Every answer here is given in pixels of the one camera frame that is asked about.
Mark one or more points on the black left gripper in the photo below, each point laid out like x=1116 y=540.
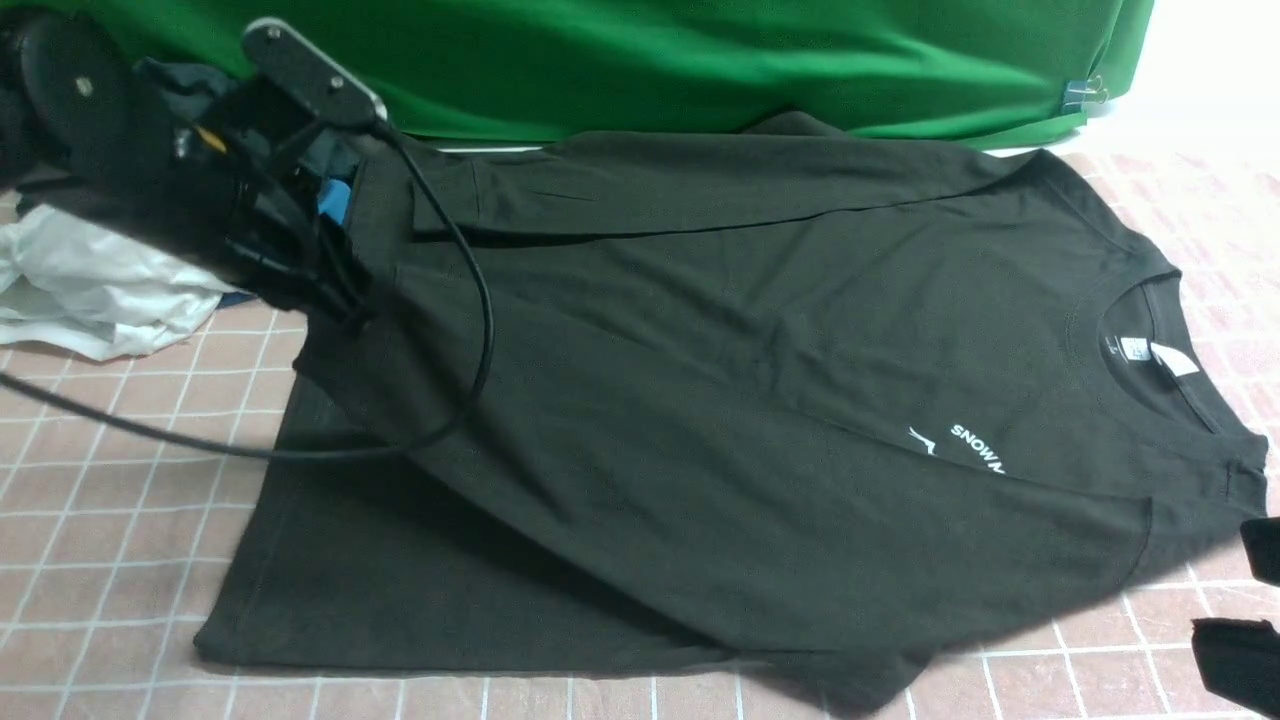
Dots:
x=231 y=198

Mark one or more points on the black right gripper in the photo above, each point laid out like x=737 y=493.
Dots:
x=1238 y=660

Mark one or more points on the dark gray long-sleeve shirt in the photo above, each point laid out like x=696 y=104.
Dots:
x=792 y=398

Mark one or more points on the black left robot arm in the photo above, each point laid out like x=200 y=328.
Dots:
x=84 y=133

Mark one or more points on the crumpled blue garment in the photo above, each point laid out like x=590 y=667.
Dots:
x=333 y=200

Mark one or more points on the crumpled black garment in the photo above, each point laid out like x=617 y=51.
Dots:
x=193 y=91

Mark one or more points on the crumpled white garment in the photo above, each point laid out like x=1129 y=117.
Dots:
x=101 y=295

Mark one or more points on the green backdrop cloth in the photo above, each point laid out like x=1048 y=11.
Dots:
x=986 y=73

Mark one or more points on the metal binder clip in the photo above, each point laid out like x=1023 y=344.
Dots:
x=1081 y=94

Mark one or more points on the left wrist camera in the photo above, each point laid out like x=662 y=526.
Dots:
x=310 y=77

